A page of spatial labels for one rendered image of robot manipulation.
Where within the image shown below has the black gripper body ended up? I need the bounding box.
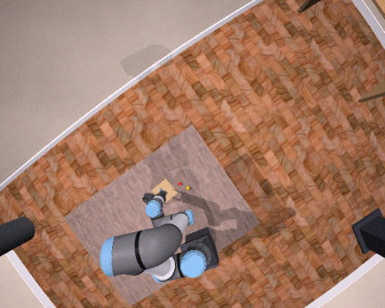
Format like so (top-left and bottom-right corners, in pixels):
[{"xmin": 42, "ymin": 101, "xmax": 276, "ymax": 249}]
[{"xmin": 142, "ymin": 190, "xmax": 166, "ymax": 204}]

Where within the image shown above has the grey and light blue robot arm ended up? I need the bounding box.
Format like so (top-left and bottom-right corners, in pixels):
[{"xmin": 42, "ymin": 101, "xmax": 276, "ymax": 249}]
[{"xmin": 100, "ymin": 198, "xmax": 212, "ymax": 283}]

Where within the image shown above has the tan flat mat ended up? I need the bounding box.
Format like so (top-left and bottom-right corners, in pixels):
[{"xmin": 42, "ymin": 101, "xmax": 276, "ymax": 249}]
[{"xmin": 152, "ymin": 179, "xmax": 178, "ymax": 203}]

